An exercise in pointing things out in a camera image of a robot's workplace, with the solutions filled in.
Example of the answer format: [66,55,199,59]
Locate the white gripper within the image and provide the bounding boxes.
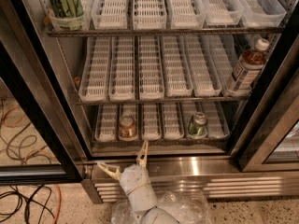
[97,140,157,212]

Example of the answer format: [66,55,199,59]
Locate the orange soda can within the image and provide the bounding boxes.
[119,115,135,138]

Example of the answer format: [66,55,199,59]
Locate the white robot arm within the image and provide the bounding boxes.
[97,140,179,224]

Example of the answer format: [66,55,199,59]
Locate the bottom shelf tray one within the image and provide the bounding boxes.
[94,105,118,142]

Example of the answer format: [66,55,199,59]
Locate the shelf tray one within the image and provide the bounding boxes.
[49,0,94,31]
[78,37,110,103]
[94,105,118,142]

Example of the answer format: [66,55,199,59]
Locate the bottom shelf tray two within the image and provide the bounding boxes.
[118,105,138,142]

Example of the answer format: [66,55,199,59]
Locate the shelf tray two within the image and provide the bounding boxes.
[118,105,138,142]
[108,36,135,101]
[91,0,128,30]

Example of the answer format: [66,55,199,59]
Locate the bottom shelf tray three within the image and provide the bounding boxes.
[142,104,162,141]

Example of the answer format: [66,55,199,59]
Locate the shelf tray three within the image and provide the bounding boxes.
[138,36,164,100]
[142,104,162,141]
[133,0,167,30]

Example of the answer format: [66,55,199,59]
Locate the bottom shelf tray four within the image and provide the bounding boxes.
[162,103,184,140]

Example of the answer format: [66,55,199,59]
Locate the shelf tray four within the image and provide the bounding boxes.
[162,103,184,140]
[161,36,192,97]
[166,0,206,30]

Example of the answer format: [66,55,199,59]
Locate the green soda can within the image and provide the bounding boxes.
[187,112,207,139]

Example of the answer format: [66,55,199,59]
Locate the bottom shelf tray five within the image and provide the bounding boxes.
[182,103,201,131]

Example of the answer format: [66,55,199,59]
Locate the shelf tray five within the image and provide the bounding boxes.
[182,103,201,131]
[202,0,244,26]
[184,35,221,97]

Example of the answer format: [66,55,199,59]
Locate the middle shelf tray one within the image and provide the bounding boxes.
[78,37,110,103]

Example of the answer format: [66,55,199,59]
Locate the open glass fridge door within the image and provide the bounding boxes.
[1,0,86,185]

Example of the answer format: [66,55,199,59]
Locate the steel fridge base grille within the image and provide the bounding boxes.
[81,156,299,204]

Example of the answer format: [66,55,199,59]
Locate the middle shelf tray three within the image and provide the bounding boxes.
[138,36,164,100]

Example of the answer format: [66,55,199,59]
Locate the bottom shelf tray six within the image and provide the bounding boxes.
[201,101,230,139]

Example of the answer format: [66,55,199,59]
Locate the shelf tray six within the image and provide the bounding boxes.
[203,35,251,97]
[201,101,230,139]
[239,0,287,27]

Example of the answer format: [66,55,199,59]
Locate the middle shelf tray two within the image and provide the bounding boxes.
[108,36,135,101]

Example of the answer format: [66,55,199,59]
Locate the middle shelf tray five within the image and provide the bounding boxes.
[184,35,221,97]

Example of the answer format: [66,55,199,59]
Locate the middle shelf tray four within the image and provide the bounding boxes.
[161,36,192,97]

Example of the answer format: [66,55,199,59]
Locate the right glass fridge door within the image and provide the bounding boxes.
[231,4,299,172]

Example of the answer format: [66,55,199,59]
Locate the middle shelf tray six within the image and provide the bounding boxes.
[203,35,251,97]

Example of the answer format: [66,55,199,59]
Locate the top shelf tray one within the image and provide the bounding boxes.
[49,0,94,31]

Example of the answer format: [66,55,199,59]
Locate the top shelf tray three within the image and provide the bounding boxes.
[133,0,167,30]

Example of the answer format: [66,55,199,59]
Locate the top shelf tray two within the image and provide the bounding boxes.
[91,0,128,30]

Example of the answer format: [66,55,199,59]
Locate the top shelf tray four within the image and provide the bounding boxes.
[166,0,206,30]

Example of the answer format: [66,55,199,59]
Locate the green drink bottle top shelf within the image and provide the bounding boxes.
[50,0,84,19]

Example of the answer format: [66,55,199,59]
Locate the top shelf tray five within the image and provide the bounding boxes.
[202,0,244,26]

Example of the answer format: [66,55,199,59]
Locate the top shelf tray six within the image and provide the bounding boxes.
[239,0,287,27]

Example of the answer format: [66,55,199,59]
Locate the clear plastic container on floor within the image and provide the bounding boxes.
[110,191,213,224]

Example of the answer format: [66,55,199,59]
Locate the brown tea bottle white cap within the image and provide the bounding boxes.
[227,38,269,91]

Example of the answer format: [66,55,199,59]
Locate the black cable on floor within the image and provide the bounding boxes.
[0,96,56,224]

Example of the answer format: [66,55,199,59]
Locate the orange cable on floor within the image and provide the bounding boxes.
[0,105,63,224]

